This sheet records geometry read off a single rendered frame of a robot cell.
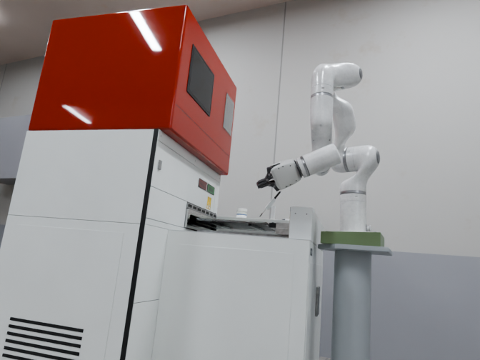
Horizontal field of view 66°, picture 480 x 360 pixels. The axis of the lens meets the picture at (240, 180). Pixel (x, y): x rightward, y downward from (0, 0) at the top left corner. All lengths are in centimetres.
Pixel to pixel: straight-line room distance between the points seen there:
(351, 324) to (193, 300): 66
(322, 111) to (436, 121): 217
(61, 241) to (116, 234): 26
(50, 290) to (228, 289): 73
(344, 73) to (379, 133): 192
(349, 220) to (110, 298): 106
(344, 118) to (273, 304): 86
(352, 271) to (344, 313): 18
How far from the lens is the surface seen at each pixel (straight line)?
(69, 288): 169
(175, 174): 172
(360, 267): 171
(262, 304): 154
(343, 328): 172
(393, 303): 331
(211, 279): 160
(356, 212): 174
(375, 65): 383
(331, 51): 400
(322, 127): 148
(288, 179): 144
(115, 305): 157
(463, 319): 333
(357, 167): 180
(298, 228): 158
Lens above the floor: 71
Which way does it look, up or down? 12 degrees up
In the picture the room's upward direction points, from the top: 5 degrees clockwise
